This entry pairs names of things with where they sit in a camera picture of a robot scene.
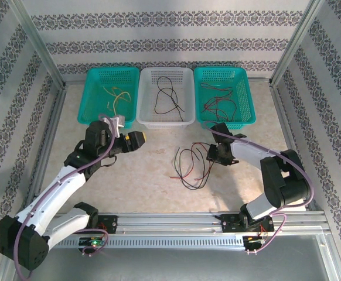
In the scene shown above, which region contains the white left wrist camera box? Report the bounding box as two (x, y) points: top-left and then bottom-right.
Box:
(101, 115), (126, 138)

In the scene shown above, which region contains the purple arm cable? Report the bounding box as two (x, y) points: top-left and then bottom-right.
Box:
(13, 114), (114, 280)
(203, 121), (316, 255)

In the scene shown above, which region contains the teal plastic basket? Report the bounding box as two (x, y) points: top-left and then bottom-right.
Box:
(77, 67), (141, 131)
(193, 66), (258, 129)

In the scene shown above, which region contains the small circuit board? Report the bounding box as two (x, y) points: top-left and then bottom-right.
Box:
(243, 235), (267, 246)
(79, 237), (105, 249)

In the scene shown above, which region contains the aluminium frame post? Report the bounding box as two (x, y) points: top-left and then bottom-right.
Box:
(8, 0), (67, 90)
(271, 0), (329, 87)

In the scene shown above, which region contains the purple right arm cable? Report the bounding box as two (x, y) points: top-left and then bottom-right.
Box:
(203, 121), (316, 255)

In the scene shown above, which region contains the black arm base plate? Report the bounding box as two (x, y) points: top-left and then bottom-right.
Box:
(70, 214), (119, 235)
(219, 213), (275, 234)

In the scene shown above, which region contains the aluminium side rail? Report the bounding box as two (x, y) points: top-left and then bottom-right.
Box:
(269, 81), (318, 213)
(26, 84), (69, 213)

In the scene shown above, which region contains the white plastic basket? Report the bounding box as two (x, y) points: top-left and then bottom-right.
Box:
(135, 67), (196, 127)

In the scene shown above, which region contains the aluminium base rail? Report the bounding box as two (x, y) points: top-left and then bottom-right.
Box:
(49, 212), (331, 237)

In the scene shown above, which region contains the slotted grey cable duct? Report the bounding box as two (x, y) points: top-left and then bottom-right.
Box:
(49, 236), (246, 249)

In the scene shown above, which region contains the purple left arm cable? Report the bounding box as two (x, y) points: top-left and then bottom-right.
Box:
(13, 114), (114, 280)

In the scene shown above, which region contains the grey metal sheet panel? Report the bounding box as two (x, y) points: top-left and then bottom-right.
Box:
(0, 234), (341, 281)

